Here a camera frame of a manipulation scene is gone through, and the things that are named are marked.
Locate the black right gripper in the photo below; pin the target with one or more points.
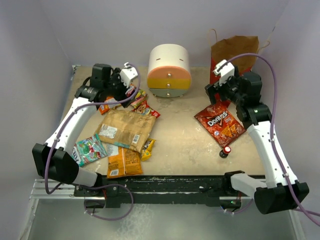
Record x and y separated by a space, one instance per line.
220 88

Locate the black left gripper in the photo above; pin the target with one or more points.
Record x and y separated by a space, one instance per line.
115 78

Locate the red Doritos chip bag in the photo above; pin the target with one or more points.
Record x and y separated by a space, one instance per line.
220 124

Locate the large gold snack bag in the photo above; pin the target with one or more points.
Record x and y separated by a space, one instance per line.
126 129

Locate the red paper bag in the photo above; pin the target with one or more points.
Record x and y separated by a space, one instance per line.
227 48

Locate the orange Kettle chip bag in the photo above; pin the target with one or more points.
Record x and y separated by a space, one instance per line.
122 162

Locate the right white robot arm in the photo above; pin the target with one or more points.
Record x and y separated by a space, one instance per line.
281 189

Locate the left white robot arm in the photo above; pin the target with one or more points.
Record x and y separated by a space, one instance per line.
53 159

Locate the orange Fox's candy bag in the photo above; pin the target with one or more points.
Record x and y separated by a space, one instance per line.
106 107

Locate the teal Fox's candy bag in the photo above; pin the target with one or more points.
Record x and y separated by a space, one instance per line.
88 150

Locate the colourful candy packet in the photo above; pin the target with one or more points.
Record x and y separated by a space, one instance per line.
139 98

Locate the red noodle snack packet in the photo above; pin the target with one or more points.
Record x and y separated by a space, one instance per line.
145 109

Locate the small three-drawer cabinet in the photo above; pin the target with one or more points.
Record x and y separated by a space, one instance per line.
169 74

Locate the small red-capped bottle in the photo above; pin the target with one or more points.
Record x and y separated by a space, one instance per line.
225 152

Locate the yellow M&M's packet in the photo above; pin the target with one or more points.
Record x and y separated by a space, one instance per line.
146 152

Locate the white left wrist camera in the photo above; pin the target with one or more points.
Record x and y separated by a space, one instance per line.
128 74

